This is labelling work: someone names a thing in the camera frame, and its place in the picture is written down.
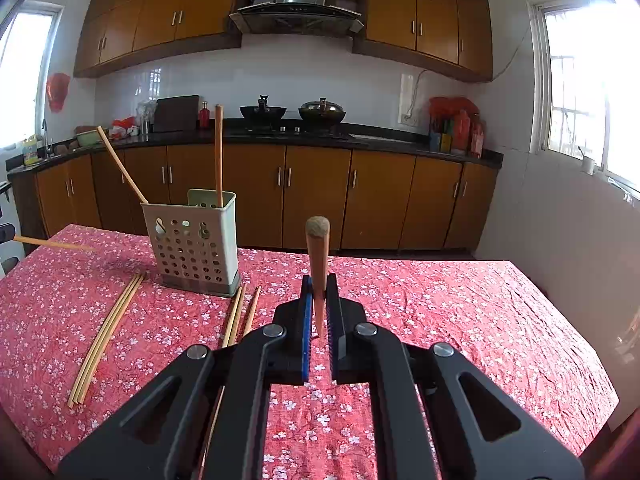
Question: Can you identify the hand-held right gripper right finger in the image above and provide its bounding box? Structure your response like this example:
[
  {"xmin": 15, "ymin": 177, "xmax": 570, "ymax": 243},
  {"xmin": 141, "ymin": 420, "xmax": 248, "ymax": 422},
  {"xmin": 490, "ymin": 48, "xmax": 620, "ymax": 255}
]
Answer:
[{"xmin": 324, "ymin": 272, "xmax": 586, "ymax": 480}]

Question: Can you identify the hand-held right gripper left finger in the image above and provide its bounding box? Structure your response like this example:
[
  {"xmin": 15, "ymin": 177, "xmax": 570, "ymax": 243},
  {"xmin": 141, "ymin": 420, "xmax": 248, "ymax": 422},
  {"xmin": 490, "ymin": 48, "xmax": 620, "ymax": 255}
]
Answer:
[{"xmin": 57, "ymin": 274, "xmax": 317, "ymax": 480}]

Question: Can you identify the wooden chopstick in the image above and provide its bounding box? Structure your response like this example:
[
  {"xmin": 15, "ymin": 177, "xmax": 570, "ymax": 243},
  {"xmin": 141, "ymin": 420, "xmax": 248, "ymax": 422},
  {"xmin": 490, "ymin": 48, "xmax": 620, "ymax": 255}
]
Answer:
[
  {"xmin": 67, "ymin": 273, "xmax": 138, "ymax": 407},
  {"xmin": 72, "ymin": 273, "xmax": 142, "ymax": 406},
  {"xmin": 96, "ymin": 126, "xmax": 149, "ymax": 205},
  {"xmin": 306, "ymin": 216, "xmax": 331, "ymax": 338},
  {"xmin": 77, "ymin": 274, "xmax": 147, "ymax": 405},
  {"xmin": 12, "ymin": 235, "xmax": 97, "ymax": 252},
  {"xmin": 242, "ymin": 286, "xmax": 262, "ymax": 336},
  {"xmin": 226, "ymin": 284, "xmax": 247, "ymax": 347},
  {"xmin": 199, "ymin": 284, "xmax": 244, "ymax": 468},
  {"xmin": 214, "ymin": 104, "xmax": 224, "ymax": 208}
]

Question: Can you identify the pale green perforated utensil holder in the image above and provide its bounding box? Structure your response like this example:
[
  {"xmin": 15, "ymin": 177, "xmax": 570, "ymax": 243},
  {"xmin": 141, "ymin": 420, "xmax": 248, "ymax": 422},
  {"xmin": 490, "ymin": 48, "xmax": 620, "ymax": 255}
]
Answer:
[{"xmin": 141, "ymin": 189, "xmax": 241, "ymax": 297}]

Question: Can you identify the red floral tablecloth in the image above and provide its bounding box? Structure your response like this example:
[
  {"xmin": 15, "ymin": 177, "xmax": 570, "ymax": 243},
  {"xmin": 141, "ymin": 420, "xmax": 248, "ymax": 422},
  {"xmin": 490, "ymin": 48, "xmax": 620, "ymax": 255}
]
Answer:
[{"xmin": 0, "ymin": 224, "xmax": 621, "ymax": 480}]

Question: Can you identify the wooden lower cabinet row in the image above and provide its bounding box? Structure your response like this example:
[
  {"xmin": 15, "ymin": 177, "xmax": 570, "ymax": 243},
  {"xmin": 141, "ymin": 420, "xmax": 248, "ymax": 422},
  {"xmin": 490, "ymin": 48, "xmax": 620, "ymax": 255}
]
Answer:
[{"xmin": 10, "ymin": 142, "xmax": 501, "ymax": 253}]

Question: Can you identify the small red plastic bag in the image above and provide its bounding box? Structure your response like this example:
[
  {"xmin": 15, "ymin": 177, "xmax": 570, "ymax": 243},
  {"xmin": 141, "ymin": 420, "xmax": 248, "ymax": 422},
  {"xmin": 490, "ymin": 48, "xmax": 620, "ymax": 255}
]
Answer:
[{"xmin": 110, "ymin": 116, "xmax": 138, "ymax": 138}]

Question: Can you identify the narrow window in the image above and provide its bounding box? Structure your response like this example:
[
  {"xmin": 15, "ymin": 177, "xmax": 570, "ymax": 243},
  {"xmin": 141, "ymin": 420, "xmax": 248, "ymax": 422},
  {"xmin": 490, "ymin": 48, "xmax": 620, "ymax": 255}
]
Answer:
[{"xmin": 0, "ymin": 2, "xmax": 65, "ymax": 151}]

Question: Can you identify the gas stove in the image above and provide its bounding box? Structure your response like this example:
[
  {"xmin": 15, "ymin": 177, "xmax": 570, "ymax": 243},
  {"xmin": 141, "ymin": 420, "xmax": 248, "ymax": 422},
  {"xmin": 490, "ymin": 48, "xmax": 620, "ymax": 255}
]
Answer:
[{"xmin": 230, "ymin": 122, "xmax": 356, "ymax": 141}]

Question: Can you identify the clear plastic bag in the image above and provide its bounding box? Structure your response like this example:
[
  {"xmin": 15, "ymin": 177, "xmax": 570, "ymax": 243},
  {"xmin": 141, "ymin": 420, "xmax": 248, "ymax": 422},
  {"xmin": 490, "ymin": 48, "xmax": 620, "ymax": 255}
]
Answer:
[{"xmin": 137, "ymin": 100, "xmax": 158, "ymax": 133}]

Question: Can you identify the black kitchen countertop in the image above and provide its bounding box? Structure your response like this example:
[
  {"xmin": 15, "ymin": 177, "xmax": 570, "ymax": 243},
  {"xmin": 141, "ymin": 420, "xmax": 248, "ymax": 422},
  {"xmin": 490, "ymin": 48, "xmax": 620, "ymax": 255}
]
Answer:
[{"xmin": 7, "ymin": 120, "xmax": 503, "ymax": 176}]

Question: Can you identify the black pot with steel lid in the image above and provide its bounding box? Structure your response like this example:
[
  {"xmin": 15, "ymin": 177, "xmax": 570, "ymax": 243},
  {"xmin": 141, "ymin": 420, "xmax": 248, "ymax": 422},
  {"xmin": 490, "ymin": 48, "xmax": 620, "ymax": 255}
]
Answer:
[{"xmin": 298, "ymin": 97, "xmax": 347, "ymax": 123}]

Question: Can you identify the dark cutting board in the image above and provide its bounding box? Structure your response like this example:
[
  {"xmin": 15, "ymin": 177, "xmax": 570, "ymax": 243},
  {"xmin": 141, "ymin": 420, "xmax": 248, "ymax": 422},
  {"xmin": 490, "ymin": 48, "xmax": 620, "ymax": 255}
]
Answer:
[{"xmin": 152, "ymin": 95, "xmax": 201, "ymax": 133}]

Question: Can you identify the black wok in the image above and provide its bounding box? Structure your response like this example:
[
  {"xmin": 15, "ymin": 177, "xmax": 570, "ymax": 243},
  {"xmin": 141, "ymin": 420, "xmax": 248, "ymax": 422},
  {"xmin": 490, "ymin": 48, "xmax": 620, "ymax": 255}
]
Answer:
[{"xmin": 240, "ymin": 94, "xmax": 288, "ymax": 120}]

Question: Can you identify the blue container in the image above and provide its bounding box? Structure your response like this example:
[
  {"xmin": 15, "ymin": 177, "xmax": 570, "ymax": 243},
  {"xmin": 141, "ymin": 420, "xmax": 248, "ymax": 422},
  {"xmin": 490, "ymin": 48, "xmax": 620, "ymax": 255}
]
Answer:
[{"xmin": 430, "ymin": 120, "xmax": 453, "ymax": 153}]

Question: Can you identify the orange bottle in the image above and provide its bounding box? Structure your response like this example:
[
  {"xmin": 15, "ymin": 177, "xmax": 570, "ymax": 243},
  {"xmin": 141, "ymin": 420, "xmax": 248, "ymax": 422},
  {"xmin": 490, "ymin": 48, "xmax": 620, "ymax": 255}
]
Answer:
[{"xmin": 452, "ymin": 110, "xmax": 471, "ymax": 156}]

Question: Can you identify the red sauce bottle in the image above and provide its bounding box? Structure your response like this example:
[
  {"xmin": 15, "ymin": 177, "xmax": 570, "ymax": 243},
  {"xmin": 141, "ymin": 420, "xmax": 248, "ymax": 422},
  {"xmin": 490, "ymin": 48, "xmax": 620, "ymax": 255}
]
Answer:
[{"xmin": 470, "ymin": 115, "xmax": 485, "ymax": 158}]

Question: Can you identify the large red plastic bag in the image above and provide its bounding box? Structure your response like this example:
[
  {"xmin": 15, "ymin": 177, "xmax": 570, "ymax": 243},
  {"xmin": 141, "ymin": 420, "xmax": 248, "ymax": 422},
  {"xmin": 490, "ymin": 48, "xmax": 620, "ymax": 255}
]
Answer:
[{"xmin": 429, "ymin": 96, "xmax": 481, "ymax": 126}]

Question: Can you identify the wooden upper cabinet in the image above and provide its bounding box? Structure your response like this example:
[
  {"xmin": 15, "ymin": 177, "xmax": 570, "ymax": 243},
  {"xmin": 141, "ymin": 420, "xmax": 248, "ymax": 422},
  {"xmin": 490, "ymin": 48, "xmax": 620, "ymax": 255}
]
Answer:
[
  {"xmin": 74, "ymin": 0, "xmax": 243, "ymax": 78},
  {"xmin": 352, "ymin": 0, "xmax": 493, "ymax": 83}
]

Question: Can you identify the wide window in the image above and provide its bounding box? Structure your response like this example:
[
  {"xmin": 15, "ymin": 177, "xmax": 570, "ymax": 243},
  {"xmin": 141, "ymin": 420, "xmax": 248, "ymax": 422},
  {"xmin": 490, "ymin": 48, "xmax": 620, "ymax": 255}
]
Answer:
[{"xmin": 527, "ymin": 0, "xmax": 640, "ymax": 196}]

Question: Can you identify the red plastic bag on wall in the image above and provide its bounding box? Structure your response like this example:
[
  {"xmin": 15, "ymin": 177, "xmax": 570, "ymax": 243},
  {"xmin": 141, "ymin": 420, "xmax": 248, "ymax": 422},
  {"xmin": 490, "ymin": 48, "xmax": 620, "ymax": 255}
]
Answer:
[{"xmin": 46, "ymin": 72, "xmax": 72, "ymax": 113}]

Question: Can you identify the white power cable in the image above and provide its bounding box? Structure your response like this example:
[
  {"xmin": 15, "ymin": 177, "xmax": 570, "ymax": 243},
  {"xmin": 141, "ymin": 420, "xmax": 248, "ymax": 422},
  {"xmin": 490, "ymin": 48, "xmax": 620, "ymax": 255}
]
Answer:
[{"xmin": 409, "ymin": 69, "xmax": 432, "ymax": 117}]

